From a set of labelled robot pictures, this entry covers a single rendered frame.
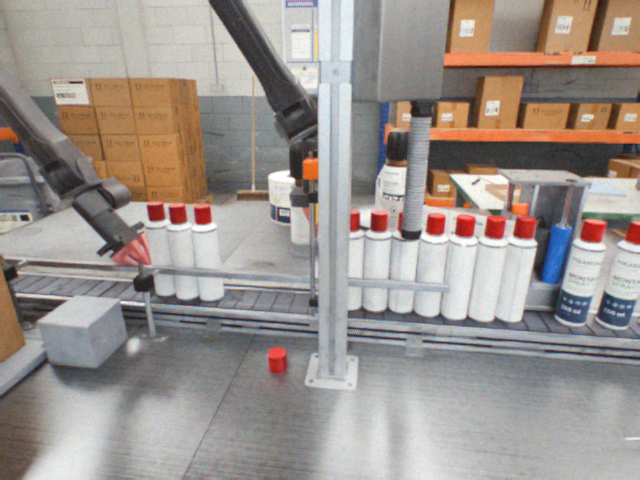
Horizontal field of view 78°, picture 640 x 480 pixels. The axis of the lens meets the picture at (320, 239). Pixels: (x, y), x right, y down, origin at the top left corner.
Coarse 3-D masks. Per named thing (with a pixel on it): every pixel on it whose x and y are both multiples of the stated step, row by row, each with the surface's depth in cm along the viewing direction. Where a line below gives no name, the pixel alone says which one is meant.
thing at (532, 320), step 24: (24, 288) 89; (48, 288) 89; (72, 288) 89; (96, 288) 89; (120, 288) 89; (288, 312) 80; (360, 312) 79; (384, 312) 80; (528, 312) 79; (552, 312) 79; (600, 336) 72; (624, 336) 72
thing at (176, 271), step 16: (160, 272) 80; (176, 272) 80; (192, 272) 79; (208, 272) 79; (224, 272) 78; (240, 272) 78; (256, 272) 78; (272, 272) 78; (384, 288) 74; (400, 288) 74; (416, 288) 74; (432, 288) 73; (448, 288) 73
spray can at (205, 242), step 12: (204, 204) 79; (204, 216) 77; (192, 228) 78; (204, 228) 78; (216, 228) 79; (204, 240) 78; (216, 240) 80; (204, 252) 79; (216, 252) 80; (204, 264) 80; (216, 264) 81; (204, 288) 82; (216, 288) 83; (204, 300) 83; (216, 300) 83
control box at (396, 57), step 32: (384, 0) 46; (416, 0) 50; (448, 0) 56; (384, 32) 47; (416, 32) 52; (352, 64) 51; (384, 64) 49; (416, 64) 54; (352, 96) 52; (384, 96) 50; (416, 96) 56
